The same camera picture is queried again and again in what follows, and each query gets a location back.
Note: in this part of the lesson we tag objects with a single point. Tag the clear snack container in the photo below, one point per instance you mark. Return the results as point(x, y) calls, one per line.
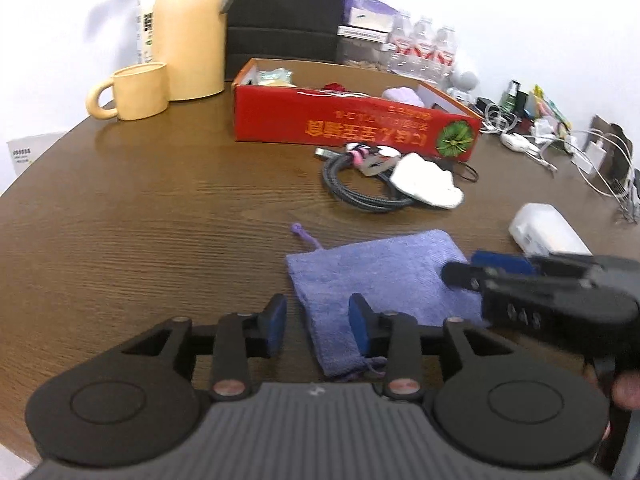
point(362, 55)

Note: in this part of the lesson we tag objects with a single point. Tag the white charger plug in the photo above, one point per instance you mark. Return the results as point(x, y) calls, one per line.
point(542, 132)

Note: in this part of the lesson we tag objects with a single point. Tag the person's right hand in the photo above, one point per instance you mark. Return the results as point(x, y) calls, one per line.
point(627, 390)

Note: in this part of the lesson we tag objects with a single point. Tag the brown leather bag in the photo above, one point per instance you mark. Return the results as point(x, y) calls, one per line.
point(632, 170)

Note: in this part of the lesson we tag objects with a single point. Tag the translucent plastic box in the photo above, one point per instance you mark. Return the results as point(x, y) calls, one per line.
point(540, 230)

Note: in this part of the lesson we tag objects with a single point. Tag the purple cloth pouch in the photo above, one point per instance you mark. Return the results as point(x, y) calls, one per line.
point(380, 270)

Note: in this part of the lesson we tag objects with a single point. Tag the colourful snack packets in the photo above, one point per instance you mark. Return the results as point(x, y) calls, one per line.
point(550, 110)

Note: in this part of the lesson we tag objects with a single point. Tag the white printed board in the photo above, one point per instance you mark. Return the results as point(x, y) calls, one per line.
point(30, 152)

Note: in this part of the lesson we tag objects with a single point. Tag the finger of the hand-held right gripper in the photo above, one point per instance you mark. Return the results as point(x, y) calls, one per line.
point(462, 275)
point(502, 262)

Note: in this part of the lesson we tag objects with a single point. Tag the yellow thermos jug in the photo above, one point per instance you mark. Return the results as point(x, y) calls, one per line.
point(190, 35)

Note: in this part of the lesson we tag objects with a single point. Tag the purple tissue pack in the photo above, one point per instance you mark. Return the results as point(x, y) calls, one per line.
point(370, 10)

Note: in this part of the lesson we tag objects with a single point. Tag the black paper bag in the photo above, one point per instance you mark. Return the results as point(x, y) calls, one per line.
point(285, 10)

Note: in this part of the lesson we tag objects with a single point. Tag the lilac fluffy plush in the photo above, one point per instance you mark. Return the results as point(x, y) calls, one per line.
point(402, 96)

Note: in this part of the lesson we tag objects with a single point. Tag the white flat box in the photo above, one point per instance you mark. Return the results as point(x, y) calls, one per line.
point(362, 33)

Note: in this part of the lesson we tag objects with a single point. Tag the white robot toy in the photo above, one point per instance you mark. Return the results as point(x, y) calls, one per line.
point(462, 85)

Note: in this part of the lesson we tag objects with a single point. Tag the yellow mug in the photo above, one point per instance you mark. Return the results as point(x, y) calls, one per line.
point(140, 92)

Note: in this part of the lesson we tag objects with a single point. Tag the red cardboard box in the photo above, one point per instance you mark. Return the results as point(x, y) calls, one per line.
point(300, 120)

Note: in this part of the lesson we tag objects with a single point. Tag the white milk carton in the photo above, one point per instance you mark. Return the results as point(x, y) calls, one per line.
point(146, 25)

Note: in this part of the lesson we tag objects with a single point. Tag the small black box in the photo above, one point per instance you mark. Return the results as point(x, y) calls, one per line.
point(521, 104)

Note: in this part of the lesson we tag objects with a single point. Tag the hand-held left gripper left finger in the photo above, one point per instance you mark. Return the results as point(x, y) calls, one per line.
point(275, 325)

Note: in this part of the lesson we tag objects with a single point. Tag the iridescent glitter bag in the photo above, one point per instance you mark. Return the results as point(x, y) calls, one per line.
point(272, 77)

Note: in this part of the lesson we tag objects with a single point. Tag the white fluffy pad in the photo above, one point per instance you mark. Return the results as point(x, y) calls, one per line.
point(427, 182)

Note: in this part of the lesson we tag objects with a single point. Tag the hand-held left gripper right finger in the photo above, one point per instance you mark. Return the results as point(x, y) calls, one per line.
point(357, 325)

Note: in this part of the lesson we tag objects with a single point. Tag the green bottle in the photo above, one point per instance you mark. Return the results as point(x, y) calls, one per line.
point(510, 96)

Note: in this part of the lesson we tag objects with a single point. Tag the white charger adapter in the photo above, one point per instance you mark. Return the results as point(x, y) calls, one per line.
point(590, 157)

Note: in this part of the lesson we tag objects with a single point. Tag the red fabric rose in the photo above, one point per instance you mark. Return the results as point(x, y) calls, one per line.
point(335, 87)

